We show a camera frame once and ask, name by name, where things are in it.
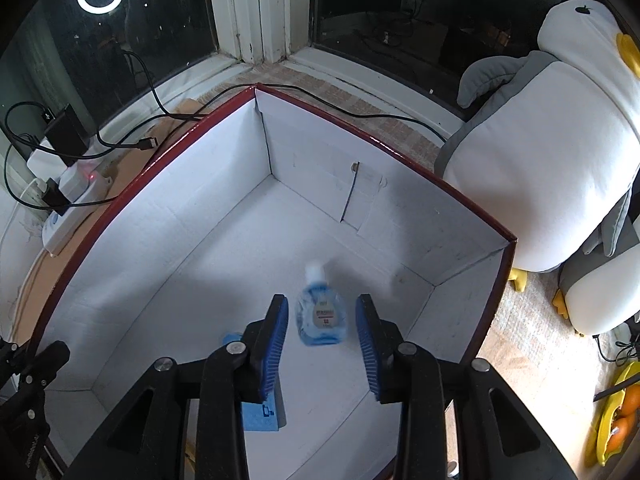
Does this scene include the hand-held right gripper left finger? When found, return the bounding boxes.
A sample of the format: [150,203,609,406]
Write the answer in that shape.
[65,294,291,480]

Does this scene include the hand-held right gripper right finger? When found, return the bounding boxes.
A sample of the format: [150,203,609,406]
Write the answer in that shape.
[355,294,581,480]

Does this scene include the small blue liquid bottle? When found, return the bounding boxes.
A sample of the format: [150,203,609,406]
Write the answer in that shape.
[295,260,348,348]

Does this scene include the blue phone stand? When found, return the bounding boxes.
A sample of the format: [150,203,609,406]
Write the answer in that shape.
[222,330,283,433]

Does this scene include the red and white cardboard box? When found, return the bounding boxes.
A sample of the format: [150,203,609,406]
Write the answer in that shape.
[10,82,516,480]

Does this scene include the white power strip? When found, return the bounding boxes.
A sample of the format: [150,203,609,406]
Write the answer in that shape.
[42,170,113,256]

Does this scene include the black plug adapter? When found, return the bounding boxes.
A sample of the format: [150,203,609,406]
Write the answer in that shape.
[42,177,71,211]

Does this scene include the white charger brick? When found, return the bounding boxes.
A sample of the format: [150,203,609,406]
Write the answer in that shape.
[27,145,71,175]

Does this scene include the black charger brick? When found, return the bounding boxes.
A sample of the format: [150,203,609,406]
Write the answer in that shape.
[44,105,91,166]

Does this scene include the small penguin plush toy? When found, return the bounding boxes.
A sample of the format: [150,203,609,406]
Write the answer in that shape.
[552,220,640,338]

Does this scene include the yellow fruit bowl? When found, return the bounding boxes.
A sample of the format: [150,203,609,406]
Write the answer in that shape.
[595,360,640,468]

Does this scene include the large penguin plush toy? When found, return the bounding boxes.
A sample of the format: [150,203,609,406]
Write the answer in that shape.
[434,0,640,273]

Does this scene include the orange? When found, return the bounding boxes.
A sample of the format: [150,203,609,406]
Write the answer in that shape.
[607,417,630,453]
[620,385,640,418]

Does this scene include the long black cable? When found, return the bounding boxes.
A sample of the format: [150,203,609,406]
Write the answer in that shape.
[122,50,448,143]

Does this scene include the black usb cable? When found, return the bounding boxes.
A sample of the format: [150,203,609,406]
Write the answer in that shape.
[95,125,162,153]

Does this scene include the white window frame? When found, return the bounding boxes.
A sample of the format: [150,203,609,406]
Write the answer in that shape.
[100,0,471,126]

